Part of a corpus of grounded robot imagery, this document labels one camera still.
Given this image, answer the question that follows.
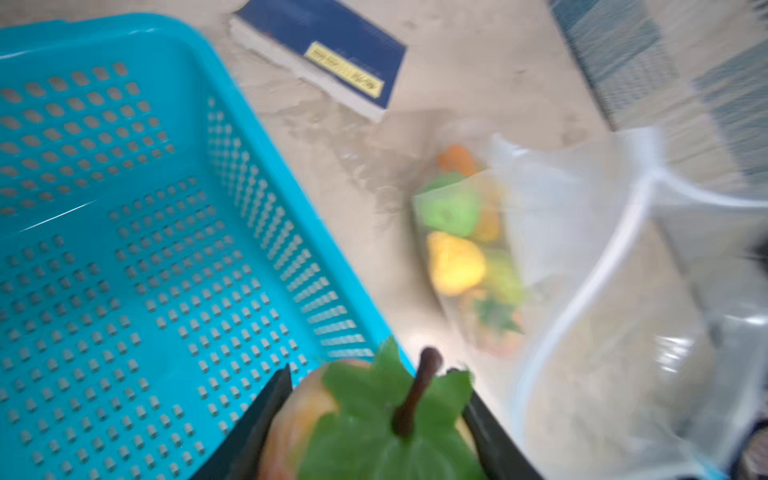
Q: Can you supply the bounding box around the small orange fruit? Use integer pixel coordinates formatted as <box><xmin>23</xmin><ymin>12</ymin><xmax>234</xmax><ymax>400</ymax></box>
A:
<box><xmin>426</xmin><ymin>232</ymin><xmax>487</xmax><ymax>297</ymax></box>

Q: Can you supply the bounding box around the pink peach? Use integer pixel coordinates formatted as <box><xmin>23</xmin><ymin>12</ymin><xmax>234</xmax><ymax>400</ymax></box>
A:
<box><xmin>255</xmin><ymin>338</ymin><xmax>486</xmax><ymax>479</ymax></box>

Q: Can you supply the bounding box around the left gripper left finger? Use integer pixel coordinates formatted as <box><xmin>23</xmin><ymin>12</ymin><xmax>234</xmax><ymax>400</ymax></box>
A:
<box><xmin>190</xmin><ymin>367</ymin><xmax>293</xmax><ymax>480</ymax></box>

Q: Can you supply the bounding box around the teal plastic basket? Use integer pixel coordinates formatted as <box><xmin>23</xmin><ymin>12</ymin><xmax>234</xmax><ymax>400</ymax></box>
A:
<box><xmin>1</xmin><ymin>14</ymin><xmax>391</xmax><ymax>479</ymax></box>

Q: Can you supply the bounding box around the clear zip top bag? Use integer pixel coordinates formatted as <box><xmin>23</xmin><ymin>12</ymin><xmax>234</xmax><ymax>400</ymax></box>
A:
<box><xmin>412</xmin><ymin>118</ymin><xmax>767</xmax><ymax>479</ymax></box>

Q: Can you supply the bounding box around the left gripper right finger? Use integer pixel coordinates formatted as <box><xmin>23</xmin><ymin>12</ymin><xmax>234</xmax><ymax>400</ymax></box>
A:
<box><xmin>453</xmin><ymin>391</ymin><xmax>543</xmax><ymax>480</ymax></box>

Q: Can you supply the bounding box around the blue book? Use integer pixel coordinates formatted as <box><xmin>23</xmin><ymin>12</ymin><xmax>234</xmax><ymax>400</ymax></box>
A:
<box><xmin>230</xmin><ymin>0</ymin><xmax>407</xmax><ymax>123</ymax></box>

